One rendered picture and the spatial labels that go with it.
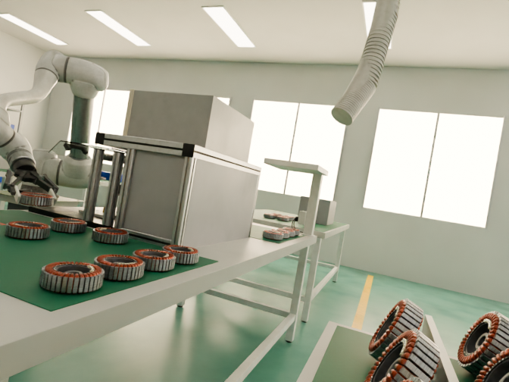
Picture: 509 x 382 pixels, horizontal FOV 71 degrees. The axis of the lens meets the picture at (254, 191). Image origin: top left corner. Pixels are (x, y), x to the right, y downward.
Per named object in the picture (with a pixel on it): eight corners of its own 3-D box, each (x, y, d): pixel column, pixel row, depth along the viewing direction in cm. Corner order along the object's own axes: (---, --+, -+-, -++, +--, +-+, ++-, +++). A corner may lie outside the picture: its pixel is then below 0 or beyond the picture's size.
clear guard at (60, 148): (48, 152, 147) (50, 138, 147) (93, 160, 169) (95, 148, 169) (108, 163, 135) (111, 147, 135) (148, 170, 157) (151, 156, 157)
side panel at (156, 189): (113, 234, 130) (127, 148, 130) (119, 233, 133) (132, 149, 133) (176, 251, 120) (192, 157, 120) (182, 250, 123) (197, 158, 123)
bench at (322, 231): (191, 290, 320) (204, 208, 319) (260, 262, 492) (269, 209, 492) (309, 326, 280) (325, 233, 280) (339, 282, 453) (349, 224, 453)
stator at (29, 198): (12, 201, 128) (14, 190, 128) (46, 202, 137) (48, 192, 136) (23, 205, 121) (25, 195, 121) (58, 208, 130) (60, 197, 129)
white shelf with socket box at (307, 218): (252, 228, 224) (264, 157, 224) (270, 226, 259) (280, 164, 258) (306, 239, 212) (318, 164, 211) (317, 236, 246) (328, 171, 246)
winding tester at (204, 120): (121, 138, 145) (129, 88, 145) (179, 154, 186) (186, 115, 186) (204, 148, 131) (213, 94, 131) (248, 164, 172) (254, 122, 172)
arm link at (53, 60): (32, 62, 166) (64, 70, 171) (42, 39, 176) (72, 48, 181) (34, 84, 176) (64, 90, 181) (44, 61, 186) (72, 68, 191)
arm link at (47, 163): (25, 183, 211) (31, 146, 211) (59, 187, 217) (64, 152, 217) (17, 184, 196) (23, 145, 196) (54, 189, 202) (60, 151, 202)
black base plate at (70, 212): (28, 211, 149) (29, 205, 149) (130, 211, 209) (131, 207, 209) (114, 233, 132) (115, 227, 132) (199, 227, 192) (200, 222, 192)
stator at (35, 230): (26, 230, 111) (28, 219, 111) (57, 237, 109) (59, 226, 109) (-6, 234, 100) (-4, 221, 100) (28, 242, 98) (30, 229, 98)
